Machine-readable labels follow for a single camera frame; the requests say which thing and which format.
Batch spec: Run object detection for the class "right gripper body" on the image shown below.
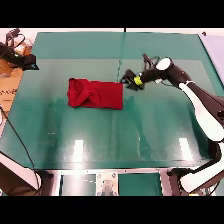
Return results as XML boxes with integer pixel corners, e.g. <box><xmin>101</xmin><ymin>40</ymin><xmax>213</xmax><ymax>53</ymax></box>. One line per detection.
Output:
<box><xmin>120</xmin><ymin>68</ymin><xmax>146</xmax><ymax>92</ymax></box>

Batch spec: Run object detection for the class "red T-shirt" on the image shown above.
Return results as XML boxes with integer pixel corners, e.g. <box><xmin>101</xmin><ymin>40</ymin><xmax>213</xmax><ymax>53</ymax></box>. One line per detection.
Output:
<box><xmin>66</xmin><ymin>77</ymin><xmax>125</xmax><ymax>111</ymax></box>

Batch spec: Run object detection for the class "silver frame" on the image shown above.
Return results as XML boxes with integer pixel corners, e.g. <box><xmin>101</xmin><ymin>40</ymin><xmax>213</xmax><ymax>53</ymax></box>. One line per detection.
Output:
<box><xmin>42</xmin><ymin>167</ymin><xmax>224</xmax><ymax>197</ymax></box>

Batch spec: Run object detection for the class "black cable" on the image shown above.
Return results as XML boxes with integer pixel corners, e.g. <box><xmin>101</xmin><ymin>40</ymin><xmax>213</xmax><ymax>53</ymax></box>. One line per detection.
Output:
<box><xmin>0</xmin><ymin>105</ymin><xmax>37</xmax><ymax>173</ymax></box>

